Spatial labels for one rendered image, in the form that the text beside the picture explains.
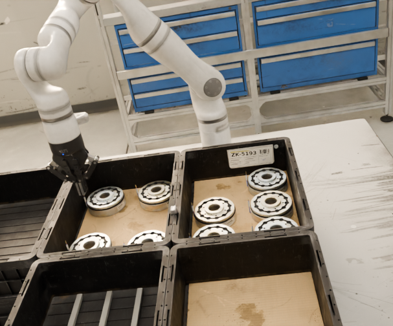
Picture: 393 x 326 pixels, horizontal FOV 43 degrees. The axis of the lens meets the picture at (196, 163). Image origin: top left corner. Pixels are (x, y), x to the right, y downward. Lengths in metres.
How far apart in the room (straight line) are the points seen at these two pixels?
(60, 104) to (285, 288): 0.61
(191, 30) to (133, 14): 1.69
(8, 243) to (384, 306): 0.94
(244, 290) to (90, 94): 3.21
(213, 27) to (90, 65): 1.35
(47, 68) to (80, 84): 3.05
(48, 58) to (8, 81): 3.20
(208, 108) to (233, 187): 0.26
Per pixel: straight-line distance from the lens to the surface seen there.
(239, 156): 1.37
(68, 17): 1.17
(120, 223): 1.32
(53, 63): 1.05
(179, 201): 1.17
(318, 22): 3.07
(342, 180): 1.59
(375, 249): 1.35
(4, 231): 1.46
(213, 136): 1.48
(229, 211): 1.23
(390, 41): 3.22
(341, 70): 3.20
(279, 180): 1.31
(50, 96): 1.09
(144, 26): 1.32
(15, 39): 4.10
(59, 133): 1.11
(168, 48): 1.34
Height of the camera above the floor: 1.59
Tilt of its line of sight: 31 degrees down
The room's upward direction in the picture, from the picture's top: 11 degrees counter-clockwise
